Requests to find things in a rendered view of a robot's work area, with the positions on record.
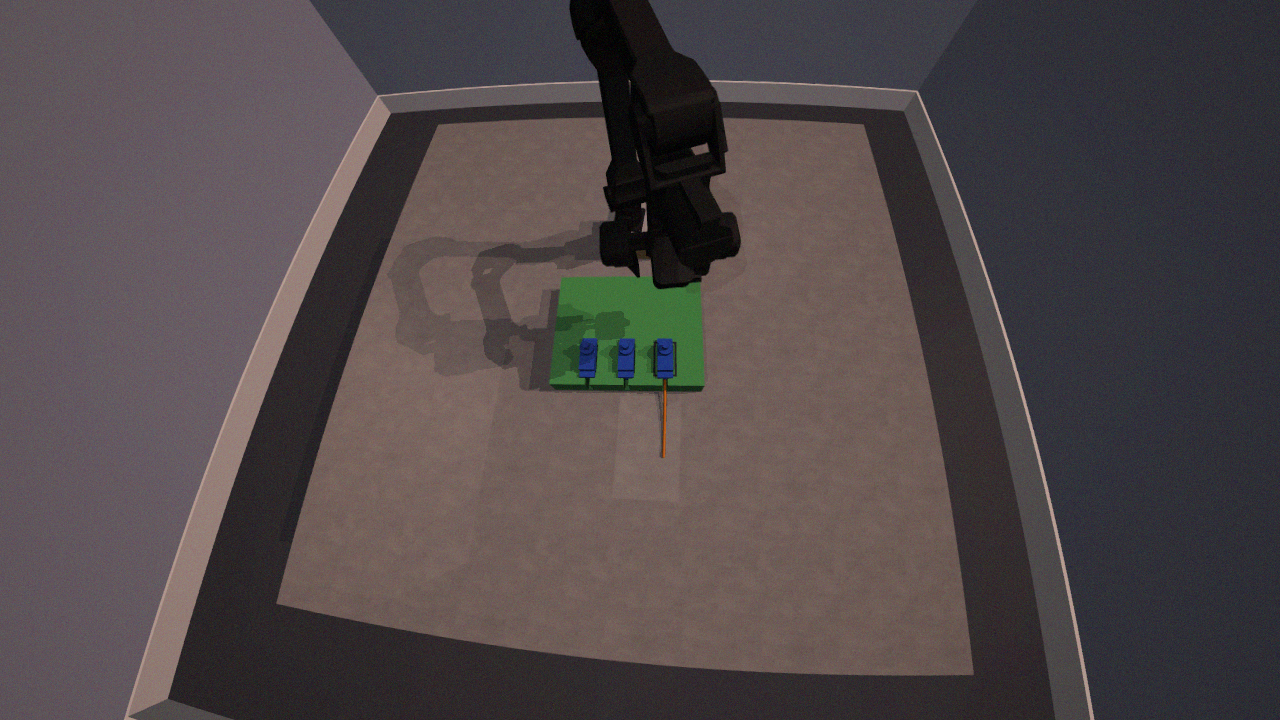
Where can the green flat panel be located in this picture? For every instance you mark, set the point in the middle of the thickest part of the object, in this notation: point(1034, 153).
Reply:
point(607, 330)

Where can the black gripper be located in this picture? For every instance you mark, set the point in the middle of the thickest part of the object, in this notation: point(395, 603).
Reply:
point(618, 247)

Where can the blue micro servo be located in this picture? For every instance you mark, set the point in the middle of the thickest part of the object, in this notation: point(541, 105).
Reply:
point(664, 370)

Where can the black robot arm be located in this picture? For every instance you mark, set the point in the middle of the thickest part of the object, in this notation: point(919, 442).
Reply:
point(671, 107)

